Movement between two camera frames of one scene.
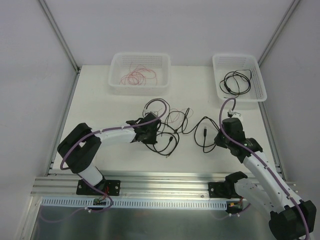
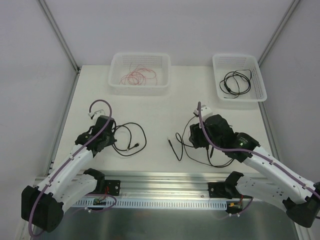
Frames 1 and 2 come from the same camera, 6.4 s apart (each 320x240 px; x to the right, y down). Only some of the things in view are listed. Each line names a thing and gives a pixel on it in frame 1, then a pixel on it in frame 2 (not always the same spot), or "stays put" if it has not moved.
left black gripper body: [152, 129] to [107, 139]
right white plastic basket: [239, 77] stays put
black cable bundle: [172, 124] to [211, 151]
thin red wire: [137, 76] stays put
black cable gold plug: [236, 82] stays put
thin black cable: [236, 82] stays put
